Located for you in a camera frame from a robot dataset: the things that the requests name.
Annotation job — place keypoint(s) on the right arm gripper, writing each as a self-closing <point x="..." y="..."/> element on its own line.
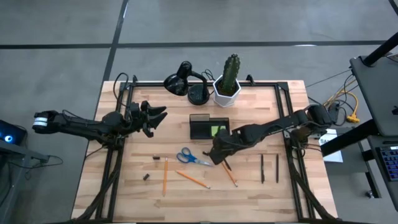
<point x="224" y="143"/>

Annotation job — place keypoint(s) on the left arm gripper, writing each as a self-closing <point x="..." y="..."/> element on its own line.
<point x="136" y="118"/>

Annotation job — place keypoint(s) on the orange pencil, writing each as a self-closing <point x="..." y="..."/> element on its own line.
<point x="231" y="178"/>
<point x="192" y="179"/>
<point x="165" y="177"/>

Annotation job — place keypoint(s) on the black pen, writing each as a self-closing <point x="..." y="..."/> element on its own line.
<point x="262" y="169"/>
<point x="277" y="169"/>

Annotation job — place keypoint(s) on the small black eraser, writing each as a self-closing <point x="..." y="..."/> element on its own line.
<point x="145" y="177"/>

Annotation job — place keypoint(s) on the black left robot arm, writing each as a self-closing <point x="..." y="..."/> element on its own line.
<point x="81" y="126"/>

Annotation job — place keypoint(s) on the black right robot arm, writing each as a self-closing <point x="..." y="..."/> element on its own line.
<point x="273" y="126"/>

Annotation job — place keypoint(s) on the black mesh desk organizer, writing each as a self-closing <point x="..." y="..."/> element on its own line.
<point x="200" y="130"/>

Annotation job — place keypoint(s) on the green sticky note pad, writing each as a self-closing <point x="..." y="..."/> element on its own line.
<point x="215" y="130"/>

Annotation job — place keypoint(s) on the black gooseneck desk lamp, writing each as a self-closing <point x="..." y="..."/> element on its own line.
<point x="175" y="84"/>

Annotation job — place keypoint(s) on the green cactus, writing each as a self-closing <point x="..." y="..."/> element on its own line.
<point x="230" y="71"/>

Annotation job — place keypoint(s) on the white paper sheet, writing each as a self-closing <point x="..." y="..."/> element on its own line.
<point x="334" y="155"/>

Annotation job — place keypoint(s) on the black power strip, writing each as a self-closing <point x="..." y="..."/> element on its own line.
<point x="334" y="113"/>

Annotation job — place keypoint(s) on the black diagonal beam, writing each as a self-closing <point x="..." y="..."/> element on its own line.
<point x="348" y="140"/>

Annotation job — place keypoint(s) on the blue-lit black device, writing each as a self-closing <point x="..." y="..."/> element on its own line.
<point x="15" y="132"/>

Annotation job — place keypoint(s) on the grey equipment stand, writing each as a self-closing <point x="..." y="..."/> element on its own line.
<point x="12" y="174"/>

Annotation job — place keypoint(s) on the backlit keyboard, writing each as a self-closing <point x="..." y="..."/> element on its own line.
<point x="390" y="161"/>

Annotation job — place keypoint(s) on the grey side desk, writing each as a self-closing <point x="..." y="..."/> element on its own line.
<point x="379" y="93"/>

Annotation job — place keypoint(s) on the black slanted pole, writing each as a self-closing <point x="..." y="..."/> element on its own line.
<point x="381" y="49"/>

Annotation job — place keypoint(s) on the black aluminium table frame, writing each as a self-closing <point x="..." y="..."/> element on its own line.
<point x="264" y="84"/>

